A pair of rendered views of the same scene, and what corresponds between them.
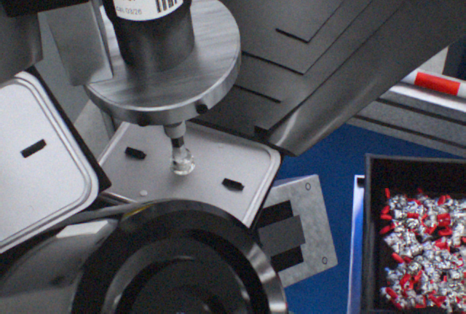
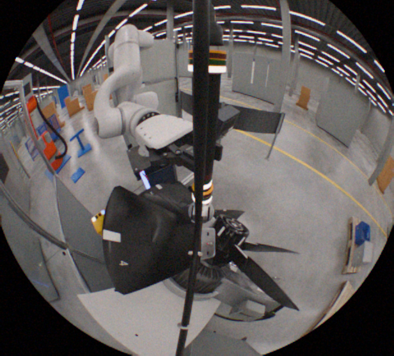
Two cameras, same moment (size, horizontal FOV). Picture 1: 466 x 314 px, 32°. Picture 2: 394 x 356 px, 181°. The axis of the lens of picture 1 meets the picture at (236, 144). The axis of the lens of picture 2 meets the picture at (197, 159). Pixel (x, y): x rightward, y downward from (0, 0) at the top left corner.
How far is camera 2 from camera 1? 0.30 m
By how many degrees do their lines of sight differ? 49
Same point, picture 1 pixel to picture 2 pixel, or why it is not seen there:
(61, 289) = (232, 232)
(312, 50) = (184, 200)
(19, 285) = (224, 241)
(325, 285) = not seen: hidden behind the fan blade
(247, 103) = not seen: hidden behind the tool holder
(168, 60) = not seen: hidden behind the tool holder
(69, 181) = (212, 231)
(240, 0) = (170, 206)
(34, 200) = (212, 237)
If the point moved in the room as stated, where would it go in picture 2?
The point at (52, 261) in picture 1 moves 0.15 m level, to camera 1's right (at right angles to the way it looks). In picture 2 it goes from (225, 235) to (231, 192)
